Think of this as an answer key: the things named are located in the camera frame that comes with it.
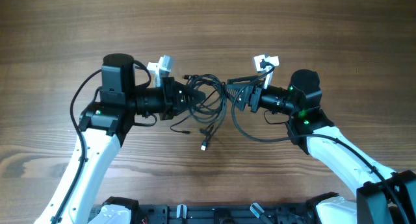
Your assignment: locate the black usb cable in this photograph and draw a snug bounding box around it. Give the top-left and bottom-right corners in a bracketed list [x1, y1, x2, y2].
[170, 73, 235, 152]

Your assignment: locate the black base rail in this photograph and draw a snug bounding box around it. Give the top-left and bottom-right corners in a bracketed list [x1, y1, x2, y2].
[134, 203, 320, 224]

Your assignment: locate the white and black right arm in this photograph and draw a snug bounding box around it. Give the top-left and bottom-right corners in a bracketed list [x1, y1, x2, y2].
[226, 69, 415, 223]

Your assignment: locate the black right camera cable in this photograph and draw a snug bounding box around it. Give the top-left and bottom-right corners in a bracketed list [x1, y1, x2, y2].
[231, 62, 410, 224]

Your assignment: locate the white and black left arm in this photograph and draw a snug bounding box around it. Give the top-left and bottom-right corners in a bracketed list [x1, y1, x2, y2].
[36, 53, 205, 223]

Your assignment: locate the black camera cable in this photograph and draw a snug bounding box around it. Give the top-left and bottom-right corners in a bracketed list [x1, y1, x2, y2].
[50, 68, 105, 224]
[231, 62, 410, 224]

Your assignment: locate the black left camera cable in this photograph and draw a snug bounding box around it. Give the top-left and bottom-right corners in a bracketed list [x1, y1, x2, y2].
[50, 68, 105, 224]

